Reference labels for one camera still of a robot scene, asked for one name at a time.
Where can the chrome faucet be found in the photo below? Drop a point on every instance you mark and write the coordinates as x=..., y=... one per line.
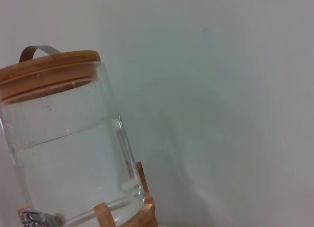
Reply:
x=30, y=217

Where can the wooden dispenser stand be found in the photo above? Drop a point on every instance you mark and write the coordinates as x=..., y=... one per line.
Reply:
x=149, y=212

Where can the glass water dispenser jar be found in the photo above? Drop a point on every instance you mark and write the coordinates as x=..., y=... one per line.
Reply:
x=61, y=163

